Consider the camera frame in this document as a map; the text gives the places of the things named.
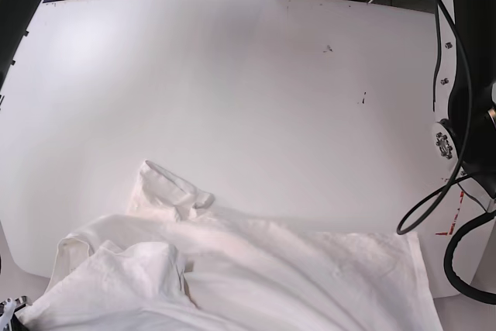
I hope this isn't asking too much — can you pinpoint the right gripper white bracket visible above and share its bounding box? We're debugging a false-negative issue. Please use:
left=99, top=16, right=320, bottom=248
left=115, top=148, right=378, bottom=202
left=0, top=296, right=31, bottom=323

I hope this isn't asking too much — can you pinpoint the white t-shirt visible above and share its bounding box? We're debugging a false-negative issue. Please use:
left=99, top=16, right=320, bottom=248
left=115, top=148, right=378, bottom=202
left=20, top=162, right=441, bottom=330

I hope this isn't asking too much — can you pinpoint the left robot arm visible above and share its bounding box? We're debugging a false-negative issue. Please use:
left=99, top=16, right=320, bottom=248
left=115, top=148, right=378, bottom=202
left=396, top=0, right=495, bottom=305

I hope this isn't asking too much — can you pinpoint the red tape rectangle marking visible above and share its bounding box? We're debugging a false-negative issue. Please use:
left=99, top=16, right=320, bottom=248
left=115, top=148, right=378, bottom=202
left=435, top=186, right=466, bottom=236

